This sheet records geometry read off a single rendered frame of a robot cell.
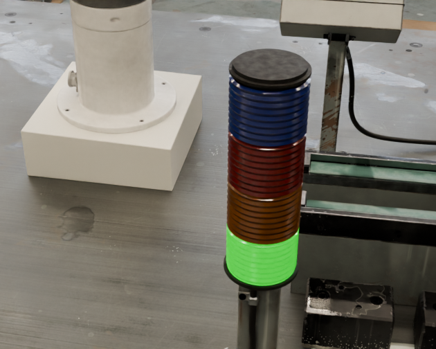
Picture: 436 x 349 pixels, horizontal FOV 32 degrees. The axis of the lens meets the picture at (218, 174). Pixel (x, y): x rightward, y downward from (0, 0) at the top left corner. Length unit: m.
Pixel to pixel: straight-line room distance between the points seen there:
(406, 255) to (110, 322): 0.36
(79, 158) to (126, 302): 0.29
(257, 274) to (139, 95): 0.60
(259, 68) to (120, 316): 0.48
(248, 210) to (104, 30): 0.58
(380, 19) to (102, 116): 0.44
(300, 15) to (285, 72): 0.55
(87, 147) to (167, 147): 0.12
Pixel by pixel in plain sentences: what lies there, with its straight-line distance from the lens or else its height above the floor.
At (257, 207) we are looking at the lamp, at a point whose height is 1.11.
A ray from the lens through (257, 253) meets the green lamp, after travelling 0.61.
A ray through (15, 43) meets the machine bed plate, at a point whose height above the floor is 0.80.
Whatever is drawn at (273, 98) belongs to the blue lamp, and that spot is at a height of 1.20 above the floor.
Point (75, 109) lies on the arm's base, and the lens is 1.20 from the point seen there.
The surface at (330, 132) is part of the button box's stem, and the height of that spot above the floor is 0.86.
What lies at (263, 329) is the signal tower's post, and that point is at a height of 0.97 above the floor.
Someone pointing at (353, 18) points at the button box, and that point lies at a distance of 1.09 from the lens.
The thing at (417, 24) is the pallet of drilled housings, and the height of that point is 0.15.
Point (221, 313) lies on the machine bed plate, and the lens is 0.94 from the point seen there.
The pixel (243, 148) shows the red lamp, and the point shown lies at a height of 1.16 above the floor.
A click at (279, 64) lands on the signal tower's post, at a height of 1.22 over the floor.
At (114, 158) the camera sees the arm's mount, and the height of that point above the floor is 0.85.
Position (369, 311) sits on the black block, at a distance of 0.88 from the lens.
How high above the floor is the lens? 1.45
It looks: 33 degrees down
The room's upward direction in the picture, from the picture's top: straight up
